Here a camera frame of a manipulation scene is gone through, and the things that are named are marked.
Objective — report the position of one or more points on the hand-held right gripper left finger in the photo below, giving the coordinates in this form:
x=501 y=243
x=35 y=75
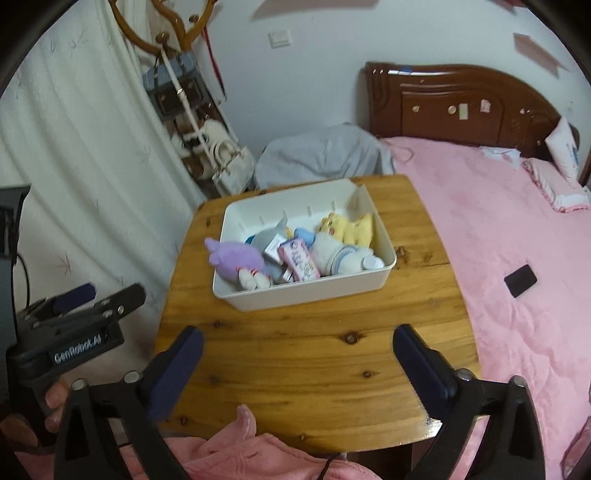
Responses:
x=178 y=369

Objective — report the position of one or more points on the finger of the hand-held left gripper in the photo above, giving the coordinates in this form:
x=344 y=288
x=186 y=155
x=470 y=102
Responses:
x=120 y=302
x=74 y=295

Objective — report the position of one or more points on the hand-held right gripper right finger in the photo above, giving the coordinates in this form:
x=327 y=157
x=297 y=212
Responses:
x=420 y=364

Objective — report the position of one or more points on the purple plush toy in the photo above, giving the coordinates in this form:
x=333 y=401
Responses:
x=235 y=261

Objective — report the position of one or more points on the white plastic bin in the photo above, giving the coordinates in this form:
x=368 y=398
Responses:
x=304 y=295

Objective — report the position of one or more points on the person's left hand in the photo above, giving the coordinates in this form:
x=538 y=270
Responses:
x=57 y=406

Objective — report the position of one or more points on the black stand device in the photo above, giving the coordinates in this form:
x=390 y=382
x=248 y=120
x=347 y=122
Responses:
x=14 y=217

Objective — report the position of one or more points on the pink fleece robe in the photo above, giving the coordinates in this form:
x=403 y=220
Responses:
x=258 y=461

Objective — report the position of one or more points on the black flat device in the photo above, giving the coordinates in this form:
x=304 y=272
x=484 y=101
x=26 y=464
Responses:
x=521 y=280

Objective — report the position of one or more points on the white floral curtain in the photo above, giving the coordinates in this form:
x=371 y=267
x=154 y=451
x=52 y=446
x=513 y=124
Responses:
x=83 y=152

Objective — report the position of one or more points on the small white box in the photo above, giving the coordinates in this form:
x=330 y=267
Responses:
x=275 y=247

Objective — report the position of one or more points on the pink printed box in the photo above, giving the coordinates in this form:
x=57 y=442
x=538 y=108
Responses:
x=300 y=261

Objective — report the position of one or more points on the pink bed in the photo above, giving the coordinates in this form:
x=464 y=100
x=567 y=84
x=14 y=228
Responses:
x=508 y=230

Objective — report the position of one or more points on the light blue plush toy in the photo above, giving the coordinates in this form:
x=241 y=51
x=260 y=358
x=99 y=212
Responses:
x=270 y=237

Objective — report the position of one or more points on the brown and white fur bag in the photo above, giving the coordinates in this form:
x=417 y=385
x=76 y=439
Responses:
x=198 y=147

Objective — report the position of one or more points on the white handbag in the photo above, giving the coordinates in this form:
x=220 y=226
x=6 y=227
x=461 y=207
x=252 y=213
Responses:
x=233 y=168

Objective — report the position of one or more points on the blue-grey handbag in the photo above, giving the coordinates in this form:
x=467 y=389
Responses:
x=173 y=87

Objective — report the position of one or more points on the pink ruffled pillow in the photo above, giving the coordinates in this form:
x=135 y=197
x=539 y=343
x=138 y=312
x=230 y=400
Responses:
x=554 y=184

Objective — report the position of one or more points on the grey cloth bundle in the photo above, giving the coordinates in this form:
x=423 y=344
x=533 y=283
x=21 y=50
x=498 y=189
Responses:
x=323 y=154

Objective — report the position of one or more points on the brown wooden headboard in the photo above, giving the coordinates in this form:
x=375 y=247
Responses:
x=438 y=106

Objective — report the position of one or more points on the white pillow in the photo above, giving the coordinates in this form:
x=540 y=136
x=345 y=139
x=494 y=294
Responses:
x=563 y=147

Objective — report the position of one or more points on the wooden coat rack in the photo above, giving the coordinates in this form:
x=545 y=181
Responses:
x=180 y=21

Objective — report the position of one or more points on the white light switch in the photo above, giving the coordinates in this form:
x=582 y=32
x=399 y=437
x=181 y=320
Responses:
x=280 y=38

